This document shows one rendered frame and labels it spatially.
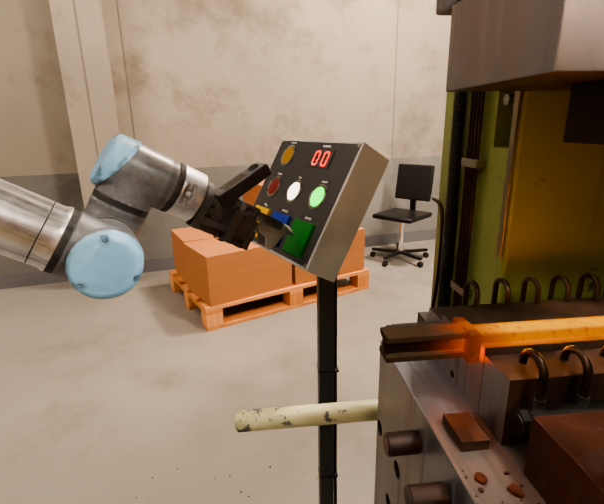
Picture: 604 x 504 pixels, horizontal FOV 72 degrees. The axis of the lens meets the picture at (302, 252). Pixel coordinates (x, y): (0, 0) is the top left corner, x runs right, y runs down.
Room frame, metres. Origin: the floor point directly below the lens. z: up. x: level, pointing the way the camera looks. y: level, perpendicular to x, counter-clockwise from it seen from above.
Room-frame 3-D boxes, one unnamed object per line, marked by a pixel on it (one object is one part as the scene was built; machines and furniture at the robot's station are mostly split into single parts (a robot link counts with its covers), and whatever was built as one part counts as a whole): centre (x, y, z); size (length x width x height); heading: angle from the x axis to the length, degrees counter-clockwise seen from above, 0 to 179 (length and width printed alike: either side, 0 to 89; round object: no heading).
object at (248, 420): (0.79, -0.07, 0.62); 0.44 x 0.05 x 0.05; 95
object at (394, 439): (0.41, -0.11, 0.87); 0.04 x 0.03 x 0.03; 95
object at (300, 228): (0.85, 0.00, 1.01); 0.07 x 0.05 x 0.07; 30
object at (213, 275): (3.10, 0.27, 0.41); 1.45 x 1.11 x 0.81; 110
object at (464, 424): (0.37, -0.17, 0.92); 0.04 x 0.03 x 0.01; 6
